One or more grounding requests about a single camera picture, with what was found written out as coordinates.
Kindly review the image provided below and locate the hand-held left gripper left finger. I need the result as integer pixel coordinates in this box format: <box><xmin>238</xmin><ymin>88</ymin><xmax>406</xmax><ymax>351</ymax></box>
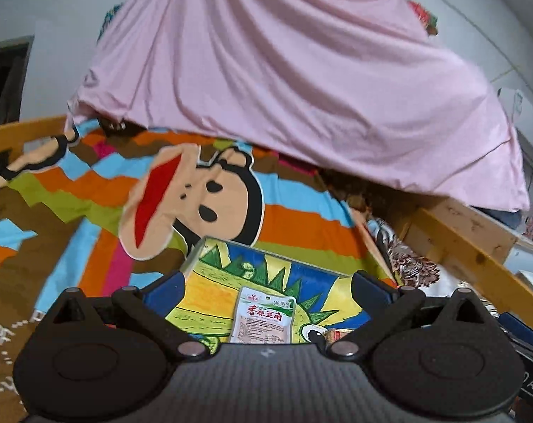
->
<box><xmin>50</xmin><ymin>270</ymin><xmax>208</xmax><ymax>358</ymax></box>

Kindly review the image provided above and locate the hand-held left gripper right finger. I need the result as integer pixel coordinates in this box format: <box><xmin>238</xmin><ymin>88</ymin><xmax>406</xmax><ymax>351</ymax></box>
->
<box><xmin>326</xmin><ymin>270</ymin><xmax>484</xmax><ymax>360</ymax></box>

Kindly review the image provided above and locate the dinosaur painted box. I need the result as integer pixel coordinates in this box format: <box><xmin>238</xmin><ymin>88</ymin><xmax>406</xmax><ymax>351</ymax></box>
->
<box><xmin>180</xmin><ymin>237</ymin><xmax>400</xmax><ymax>353</ymax></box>

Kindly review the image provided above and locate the white snack packet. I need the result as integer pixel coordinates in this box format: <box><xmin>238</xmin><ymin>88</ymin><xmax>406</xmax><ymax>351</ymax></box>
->
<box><xmin>229</xmin><ymin>286</ymin><xmax>297</xmax><ymax>345</ymax></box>

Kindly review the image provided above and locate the orange snack packet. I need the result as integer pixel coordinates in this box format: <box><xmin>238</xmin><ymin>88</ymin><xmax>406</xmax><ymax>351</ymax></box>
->
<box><xmin>323</xmin><ymin>328</ymin><xmax>354</xmax><ymax>345</ymax></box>

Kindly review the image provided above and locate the brown floral mattress cloth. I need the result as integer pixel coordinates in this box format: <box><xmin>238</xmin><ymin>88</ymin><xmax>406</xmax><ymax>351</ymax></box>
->
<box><xmin>364</xmin><ymin>218</ymin><xmax>448</xmax><ymax>292</ymax></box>

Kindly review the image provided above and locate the striped cartoon monkey blanket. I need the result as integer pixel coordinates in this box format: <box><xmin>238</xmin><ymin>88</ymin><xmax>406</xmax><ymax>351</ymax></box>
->
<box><xmin>0</xmin><ymin>117</ymin><xmax>400</xmax><ymax>423</ymax></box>

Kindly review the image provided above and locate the blue flat object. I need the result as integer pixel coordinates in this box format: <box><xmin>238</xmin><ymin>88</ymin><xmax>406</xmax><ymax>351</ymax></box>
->
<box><xmin>496</xmin><ymin>312</ymin><xmax>533</xmax><ymax>347</ymax></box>

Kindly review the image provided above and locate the blue denim cloth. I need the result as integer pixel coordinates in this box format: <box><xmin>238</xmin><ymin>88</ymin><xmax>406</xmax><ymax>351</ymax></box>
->
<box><xmin>472</xmin><ymin>205</ymin><xmax>523</xmax><ymax>231</ymax></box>

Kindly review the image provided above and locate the white paper stack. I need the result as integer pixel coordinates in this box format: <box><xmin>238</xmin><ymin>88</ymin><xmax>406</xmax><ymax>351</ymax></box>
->
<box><xmin>510</xmin><ymin>235</ymin><xmax>533</xmax><ymax>306</ymax></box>

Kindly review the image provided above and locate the pink bed sheet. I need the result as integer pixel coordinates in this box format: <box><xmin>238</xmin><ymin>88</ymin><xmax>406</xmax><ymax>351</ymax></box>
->
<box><xmin>66</xmin><ymin>0</ymin><xmax>532</xmax><ymax>213</ymax></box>

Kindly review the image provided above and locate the dark doorway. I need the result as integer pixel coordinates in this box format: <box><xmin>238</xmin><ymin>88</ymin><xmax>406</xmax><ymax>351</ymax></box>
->
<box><xmin>0</xmin><ymin>35</ymin><xmax>35</xmax><ymax>129</ymax></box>

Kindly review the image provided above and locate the wooden bed frame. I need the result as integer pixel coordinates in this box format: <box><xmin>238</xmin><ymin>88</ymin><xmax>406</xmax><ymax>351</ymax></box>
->
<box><xmin>387</xmin><ymin>194</ymin><xmax>533</xmax><ymax>333</ymax></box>

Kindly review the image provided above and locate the wooden curved rail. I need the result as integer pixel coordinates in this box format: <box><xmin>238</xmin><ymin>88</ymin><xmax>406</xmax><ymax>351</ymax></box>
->
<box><xmin>0</xmin><ymin>115</ymin><xmax>80</xmax><ymax>160</ymax></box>

